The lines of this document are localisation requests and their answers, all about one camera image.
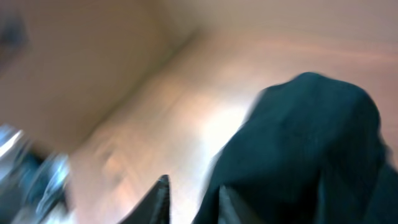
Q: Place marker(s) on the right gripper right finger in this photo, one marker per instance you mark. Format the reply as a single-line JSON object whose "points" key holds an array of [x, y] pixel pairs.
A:
{"points": [[233, 209]]}

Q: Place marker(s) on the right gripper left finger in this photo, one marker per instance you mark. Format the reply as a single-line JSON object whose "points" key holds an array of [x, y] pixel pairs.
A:
{"points": [[154, 208]]}

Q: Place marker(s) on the black shorts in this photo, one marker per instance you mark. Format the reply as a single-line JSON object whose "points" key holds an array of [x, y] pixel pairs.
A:
{"points": [[310, 152]]}

